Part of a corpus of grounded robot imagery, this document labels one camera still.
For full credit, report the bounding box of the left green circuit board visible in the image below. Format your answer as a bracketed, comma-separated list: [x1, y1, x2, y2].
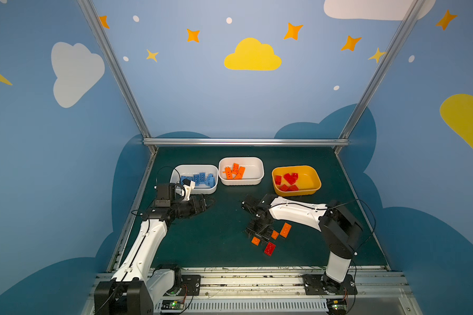
[160, 300, 185, 312]

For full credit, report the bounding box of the left aluminium frame post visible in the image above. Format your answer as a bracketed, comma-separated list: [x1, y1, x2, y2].
[78, 0, 151, 138]

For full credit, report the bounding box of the right green circuit board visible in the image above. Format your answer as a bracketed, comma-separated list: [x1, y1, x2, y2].
[326, 299, 348, 315]

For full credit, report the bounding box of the white middle plastic bin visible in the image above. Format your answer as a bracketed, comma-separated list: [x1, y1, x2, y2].
[218, 157, 265, 186]

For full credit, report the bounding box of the horizontal aluminium frame rail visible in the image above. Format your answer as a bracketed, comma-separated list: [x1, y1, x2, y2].
[143, 137, 349, 147]

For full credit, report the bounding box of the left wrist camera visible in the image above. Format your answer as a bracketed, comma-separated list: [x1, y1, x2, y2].
[180, 183, 196, 201]

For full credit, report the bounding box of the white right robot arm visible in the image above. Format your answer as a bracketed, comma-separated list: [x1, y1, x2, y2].
[241, 194, 363, 295]

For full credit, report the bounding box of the red lego bottom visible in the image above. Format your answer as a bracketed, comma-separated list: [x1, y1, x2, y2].
[264, 242, 276, 257]

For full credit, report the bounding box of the left side floor rail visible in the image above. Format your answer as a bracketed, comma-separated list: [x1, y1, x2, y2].
[106, 147, 157, 272]

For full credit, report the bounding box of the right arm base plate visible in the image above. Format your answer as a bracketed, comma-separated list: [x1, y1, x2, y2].
[302, 273, 357, 295]

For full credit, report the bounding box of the floor rail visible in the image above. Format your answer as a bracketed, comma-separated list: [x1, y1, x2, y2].
[106, 147, 157, 272]
[335, 144, 390, 271]

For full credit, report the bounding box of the small red lego brick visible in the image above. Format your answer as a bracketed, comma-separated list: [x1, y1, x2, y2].
[274, 175, 282, 186]

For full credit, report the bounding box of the green circuit board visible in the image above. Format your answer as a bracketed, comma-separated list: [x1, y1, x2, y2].
[326, 299, 348, 315]
[160, 300, 185, 312]

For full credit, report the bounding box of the white left plastic bin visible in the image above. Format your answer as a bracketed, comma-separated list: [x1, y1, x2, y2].
[169, 164, 219, 194]

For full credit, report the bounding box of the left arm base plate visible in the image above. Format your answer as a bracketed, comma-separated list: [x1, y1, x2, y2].
[164, 274, 201, 297]

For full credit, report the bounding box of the right aluminium frame post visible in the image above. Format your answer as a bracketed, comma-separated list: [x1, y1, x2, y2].
[338, 0, 426, 146]

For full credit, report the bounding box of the right side floor rail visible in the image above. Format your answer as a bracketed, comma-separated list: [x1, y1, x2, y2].
[335, 144, 390, 271]

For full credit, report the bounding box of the yellow plastic bin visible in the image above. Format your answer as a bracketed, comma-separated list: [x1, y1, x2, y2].
[272, 165, 322, 197]

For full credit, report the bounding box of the long red lego brick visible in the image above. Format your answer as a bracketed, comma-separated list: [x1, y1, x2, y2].
[283, 173, 299, 186]

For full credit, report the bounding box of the aluminium frame post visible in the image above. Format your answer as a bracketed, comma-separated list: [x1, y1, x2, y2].
[338, 0, 426, 146]
[78, 0, 151, 138]

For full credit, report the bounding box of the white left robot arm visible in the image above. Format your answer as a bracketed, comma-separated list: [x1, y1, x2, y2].
[93, 179, 215, 314]

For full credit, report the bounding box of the white plastic bin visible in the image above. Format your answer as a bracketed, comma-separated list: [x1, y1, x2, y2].
[169, 164, 219, 194]
[218, 157, 265, 186]

